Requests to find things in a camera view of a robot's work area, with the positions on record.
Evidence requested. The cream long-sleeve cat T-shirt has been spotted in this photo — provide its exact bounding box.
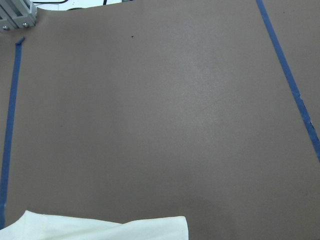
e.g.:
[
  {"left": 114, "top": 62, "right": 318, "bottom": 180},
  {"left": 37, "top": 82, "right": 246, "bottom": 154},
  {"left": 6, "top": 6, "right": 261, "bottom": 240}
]
[{"left": 0, "top": 210, "right": 189, "bottom": 240}]

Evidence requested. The aluminium frame post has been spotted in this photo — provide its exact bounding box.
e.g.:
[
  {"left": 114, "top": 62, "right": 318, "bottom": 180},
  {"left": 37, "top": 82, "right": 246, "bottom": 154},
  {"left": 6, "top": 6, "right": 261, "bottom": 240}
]
[{"left": 0, "top": 0, "right": 37, "bottom": 32}]

